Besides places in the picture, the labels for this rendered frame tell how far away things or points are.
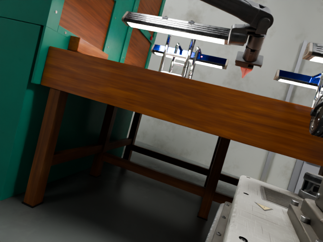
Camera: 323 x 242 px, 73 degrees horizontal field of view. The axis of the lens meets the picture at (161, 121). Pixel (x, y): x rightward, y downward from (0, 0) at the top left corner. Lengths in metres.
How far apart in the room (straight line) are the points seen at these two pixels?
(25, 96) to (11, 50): 0.23
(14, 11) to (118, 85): 0.62
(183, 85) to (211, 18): 2.66
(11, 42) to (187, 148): 2.50
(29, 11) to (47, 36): 0.14
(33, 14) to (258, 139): 1.10
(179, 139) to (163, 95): 2.36
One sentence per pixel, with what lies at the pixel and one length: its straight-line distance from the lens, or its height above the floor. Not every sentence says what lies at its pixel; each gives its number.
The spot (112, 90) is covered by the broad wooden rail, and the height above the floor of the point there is 0.64.
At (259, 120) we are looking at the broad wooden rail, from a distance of 0.86.
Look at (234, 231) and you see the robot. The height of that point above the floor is 0.47.
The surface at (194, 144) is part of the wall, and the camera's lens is 3.15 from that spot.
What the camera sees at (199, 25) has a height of 1.09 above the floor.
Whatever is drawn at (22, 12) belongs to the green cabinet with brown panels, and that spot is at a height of 0.88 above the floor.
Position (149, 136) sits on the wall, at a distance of 3.38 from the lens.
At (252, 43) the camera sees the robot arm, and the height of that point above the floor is 0.94.
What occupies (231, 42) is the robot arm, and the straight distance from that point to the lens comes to 0.89.
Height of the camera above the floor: 0.63
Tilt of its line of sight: 4 degrees down
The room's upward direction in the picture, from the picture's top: 15 degrees clockwise
